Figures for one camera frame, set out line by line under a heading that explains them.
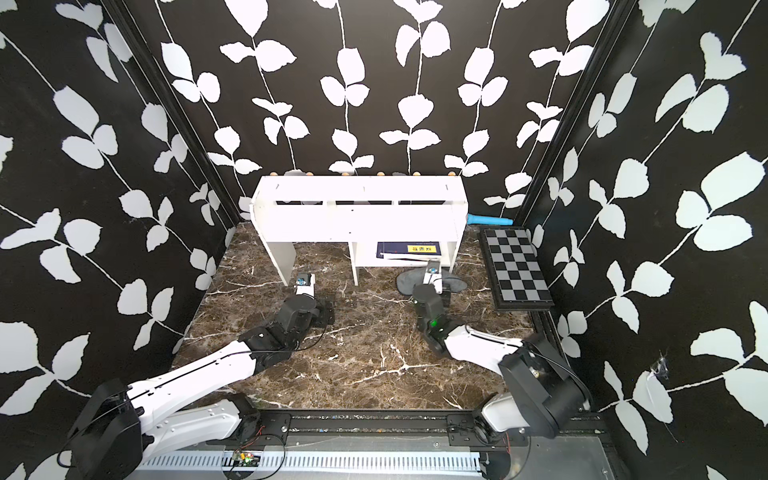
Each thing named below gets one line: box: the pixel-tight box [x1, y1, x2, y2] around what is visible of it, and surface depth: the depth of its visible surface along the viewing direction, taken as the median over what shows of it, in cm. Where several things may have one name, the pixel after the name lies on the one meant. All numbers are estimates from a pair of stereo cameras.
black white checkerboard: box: [480, 228, 555, 309], surface depth 103 cm
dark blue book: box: [376, 241, 442, 259], surface depth 95 cm
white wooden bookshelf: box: [249, 175, 469, 287], surface depth 86 cm
